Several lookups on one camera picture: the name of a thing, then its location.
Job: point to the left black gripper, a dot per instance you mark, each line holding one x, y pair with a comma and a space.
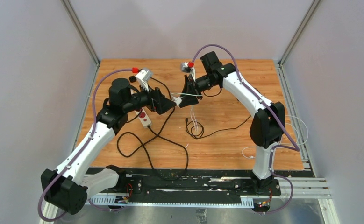
154, 97

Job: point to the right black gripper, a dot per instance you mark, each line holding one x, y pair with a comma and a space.
190, 87

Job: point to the white usb charger plug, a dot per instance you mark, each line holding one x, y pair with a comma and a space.
178, 101

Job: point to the white red power strip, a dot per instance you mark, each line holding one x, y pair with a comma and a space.
144, 118

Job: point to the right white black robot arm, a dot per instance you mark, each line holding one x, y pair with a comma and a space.
268, 124

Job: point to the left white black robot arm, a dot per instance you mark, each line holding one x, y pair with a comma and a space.
85, 148

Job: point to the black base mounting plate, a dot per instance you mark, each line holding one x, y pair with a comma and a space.
198, 189

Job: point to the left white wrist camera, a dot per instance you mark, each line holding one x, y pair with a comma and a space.
143, 76

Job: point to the aluminium frame rail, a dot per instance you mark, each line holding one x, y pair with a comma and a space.
319, 192

